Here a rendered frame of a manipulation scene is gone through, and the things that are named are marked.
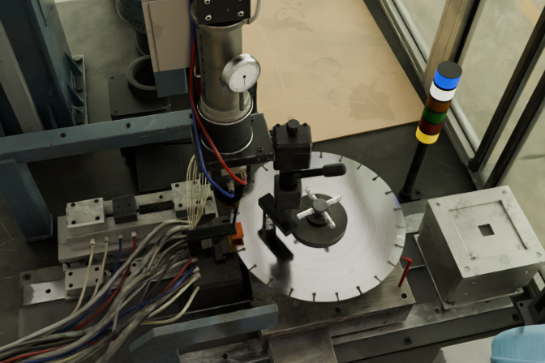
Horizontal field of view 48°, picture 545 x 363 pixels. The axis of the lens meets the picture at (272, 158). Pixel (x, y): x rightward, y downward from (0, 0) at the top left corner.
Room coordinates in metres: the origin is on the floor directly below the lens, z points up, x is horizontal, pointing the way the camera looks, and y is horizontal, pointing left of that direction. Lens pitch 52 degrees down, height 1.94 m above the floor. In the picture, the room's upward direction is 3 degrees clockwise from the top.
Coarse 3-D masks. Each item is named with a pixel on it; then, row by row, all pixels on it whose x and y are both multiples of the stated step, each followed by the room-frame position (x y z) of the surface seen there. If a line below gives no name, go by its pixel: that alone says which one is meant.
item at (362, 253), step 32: (320, 160) 0.77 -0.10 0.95; (352, 160) 0.77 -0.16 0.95; (256, 192) 0.68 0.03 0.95; (320, 192) 0.69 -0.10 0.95; (352, 192) 0.69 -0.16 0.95; (384, 192) 0.69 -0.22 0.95; (256, 224) 0.61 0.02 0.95; (352, 224) 0.62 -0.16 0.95; (384, 224) 0.62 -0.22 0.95; (256, 256) 0.54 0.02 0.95; (288, 256) 0.54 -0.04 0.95; (320, 256) 0.55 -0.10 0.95; (352, 256) 0.55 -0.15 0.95; (384, 256) 0.55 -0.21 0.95; (288, 288) 0.48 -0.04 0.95; (320, 288) 0.48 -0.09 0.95; (352, 288) 0.49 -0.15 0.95
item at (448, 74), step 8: (440, 64) 0.84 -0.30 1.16; (448, 64) 0.84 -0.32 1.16; (456, 64) 0.84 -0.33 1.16; (440, 72) 0.82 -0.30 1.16; (448, 72) 0.82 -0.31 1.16; (456, 72) 0.82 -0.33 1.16; (440, 80) 0.81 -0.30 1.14; (448, 80) 0.81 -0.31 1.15; (456, 80) 0.81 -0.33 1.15; (448, 88) 0.81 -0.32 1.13
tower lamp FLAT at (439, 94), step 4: (432, 84) 0.83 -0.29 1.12; (432, 88) 0.82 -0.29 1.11; (436, 88) 0.81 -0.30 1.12; (440, 88) 0.81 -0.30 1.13; (432, 92) 0.82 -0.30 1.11; (436, 92) 0.81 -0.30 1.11; (440, 92) 0.81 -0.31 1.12; (444, 92) 0.81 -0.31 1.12; (448, 92) 0.81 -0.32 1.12; (452, 92) 0.81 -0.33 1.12; (432, 96) 0.82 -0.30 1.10; (436, 96) 0.81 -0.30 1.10; (440, 96) 0.81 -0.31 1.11; (444, 96) 0.81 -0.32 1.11; (448, 96) 0.81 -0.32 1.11; (452, 96) 0.81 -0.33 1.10; (440, 100) 0.81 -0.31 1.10; (444, 100) 0.81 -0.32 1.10
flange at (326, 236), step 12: (336, 204) 0.65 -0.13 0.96; (312, 216) 0.61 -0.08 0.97; (336, 216) 0.63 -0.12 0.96; (300, 228) 0.60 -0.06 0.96; (312, 228) 0.60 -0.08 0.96; (324, 228) 0.60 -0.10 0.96; (336, 228) 0.60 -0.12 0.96; (300, 240) 0.58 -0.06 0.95; (312, 240) 0.57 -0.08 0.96; (324, 240) 0.58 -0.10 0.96; (336, 240) 0.58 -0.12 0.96
